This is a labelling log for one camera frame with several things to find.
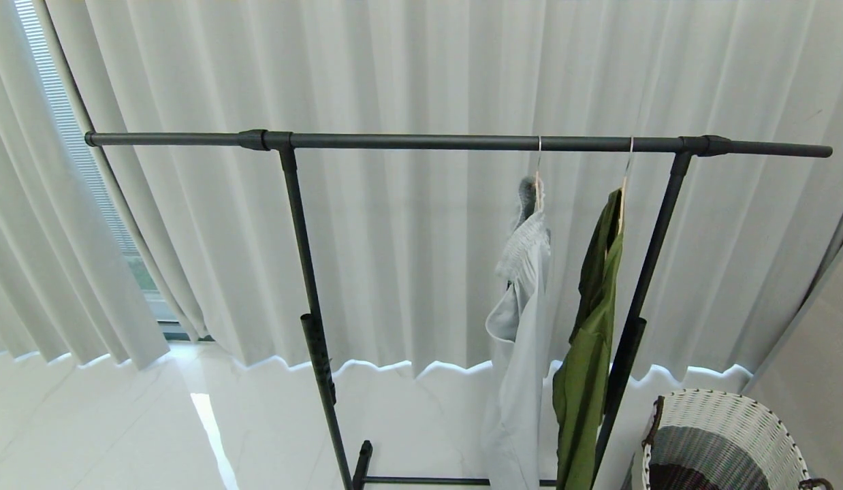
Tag pink clothes hanger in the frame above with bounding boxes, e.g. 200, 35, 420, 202
532, 135, 546, 213
604, 136, 636, 258

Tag green garment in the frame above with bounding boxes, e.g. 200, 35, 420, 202
552, 188, 626, 490

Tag black clothes rack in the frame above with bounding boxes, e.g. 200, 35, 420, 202
84, 129, 834, 490

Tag white laundry basket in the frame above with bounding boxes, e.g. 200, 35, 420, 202
629, 388, 834, 490

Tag white curtain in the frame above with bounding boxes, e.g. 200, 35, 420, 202
0, 0, 170, 372
47, 0, 843, 380

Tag window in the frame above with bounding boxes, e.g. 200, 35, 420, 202
16, 0, 214, 341

